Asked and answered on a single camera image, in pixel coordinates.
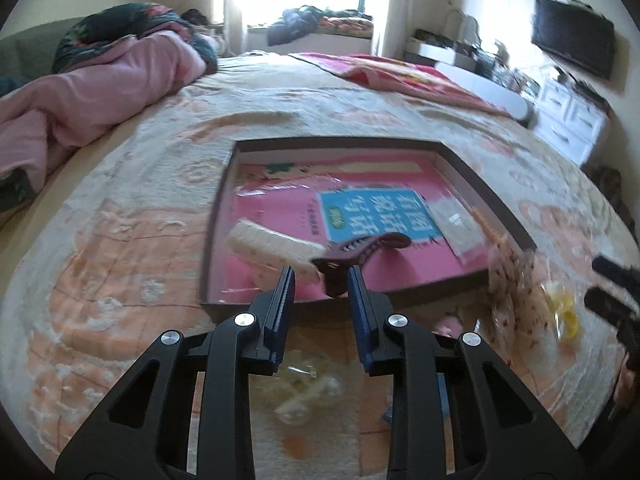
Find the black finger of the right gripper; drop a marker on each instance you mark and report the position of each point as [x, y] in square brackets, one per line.
[615, 313]
[628, 278]

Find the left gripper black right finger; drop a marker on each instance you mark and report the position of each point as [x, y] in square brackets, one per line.
[497, 429]

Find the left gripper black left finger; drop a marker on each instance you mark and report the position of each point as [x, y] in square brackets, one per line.
[182, 410]

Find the blue plastic jewelry box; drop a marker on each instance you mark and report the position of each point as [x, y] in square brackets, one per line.
[443, 400]

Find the yellow hair clip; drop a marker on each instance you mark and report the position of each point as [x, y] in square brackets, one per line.
[561, 302]

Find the pink fluffy hair clip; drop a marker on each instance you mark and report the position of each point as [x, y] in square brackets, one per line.
[449, 326]

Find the spotted sheer fabric bow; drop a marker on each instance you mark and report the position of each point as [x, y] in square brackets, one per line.
[518, 310]

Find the dark red hair claw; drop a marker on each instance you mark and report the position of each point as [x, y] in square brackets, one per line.
[338, 258]

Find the clear plastic packet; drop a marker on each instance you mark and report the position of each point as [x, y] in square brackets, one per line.
[461, 232]

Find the white drawer cabinet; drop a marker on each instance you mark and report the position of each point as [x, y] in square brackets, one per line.
[575, 127]

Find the brown cardboard tray box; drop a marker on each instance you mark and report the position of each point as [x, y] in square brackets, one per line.
[488, 209]

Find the cream white hair clip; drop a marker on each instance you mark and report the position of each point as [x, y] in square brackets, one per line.
[270, 252]

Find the beige patterned bed cover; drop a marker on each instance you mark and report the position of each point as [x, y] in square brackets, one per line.
[141, 232]

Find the pink book blue label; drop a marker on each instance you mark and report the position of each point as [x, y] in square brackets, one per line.
[334, 201]

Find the white desk with clutter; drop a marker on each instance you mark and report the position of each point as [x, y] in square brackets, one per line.
[456, 53]

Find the red pink floral blanket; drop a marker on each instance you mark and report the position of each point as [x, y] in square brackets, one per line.
[389, 75]

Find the pink quilt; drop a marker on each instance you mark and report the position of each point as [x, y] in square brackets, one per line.
[52, 116]

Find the dark floral blanket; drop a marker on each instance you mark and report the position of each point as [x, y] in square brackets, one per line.
[98, 36]

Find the green sofa headboard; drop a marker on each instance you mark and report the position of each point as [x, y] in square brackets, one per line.
[29, 54]

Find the dark clothes on windowsill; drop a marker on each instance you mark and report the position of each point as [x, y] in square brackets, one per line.
[307, 20]

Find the black wall television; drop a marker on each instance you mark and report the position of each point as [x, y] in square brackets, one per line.
[575, 34]

